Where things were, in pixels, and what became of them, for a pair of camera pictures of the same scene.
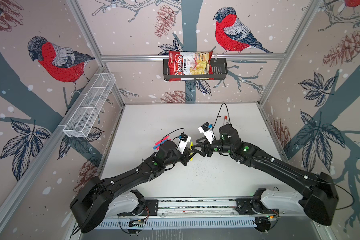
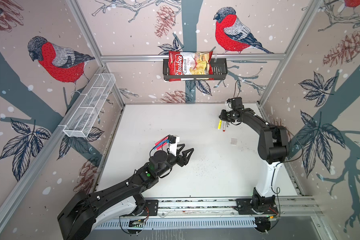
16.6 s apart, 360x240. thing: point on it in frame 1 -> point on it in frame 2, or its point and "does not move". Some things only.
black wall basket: [220, 72] does not move
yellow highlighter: [191, 144] -> [219, 125]
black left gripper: [186, 158] does not move
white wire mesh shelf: [88, 104] does not move
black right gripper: [206, 146] -> [221, 117]
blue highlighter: [159, 144] does not move
